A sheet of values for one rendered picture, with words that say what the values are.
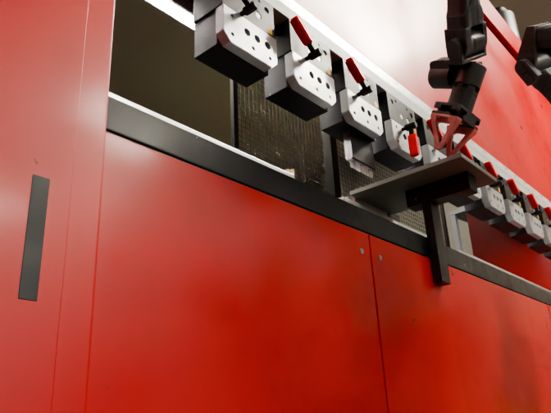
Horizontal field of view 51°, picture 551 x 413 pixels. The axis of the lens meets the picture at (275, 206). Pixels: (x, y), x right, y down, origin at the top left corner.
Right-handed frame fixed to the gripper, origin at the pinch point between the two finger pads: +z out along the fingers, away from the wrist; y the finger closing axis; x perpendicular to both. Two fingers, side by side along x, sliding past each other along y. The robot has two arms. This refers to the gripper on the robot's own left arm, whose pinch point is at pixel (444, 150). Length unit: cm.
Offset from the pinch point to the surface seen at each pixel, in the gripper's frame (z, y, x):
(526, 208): -8, -109, -26
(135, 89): -40, -153, -429
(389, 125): -5.6, -8.4, -23.2
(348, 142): 3.7, 6.7, -21.2
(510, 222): 1, -92, -22
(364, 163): 7.0, 1.6, -18.8
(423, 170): 7.2, 10.3, 3.2
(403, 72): -25.0, -21.1, -34.3
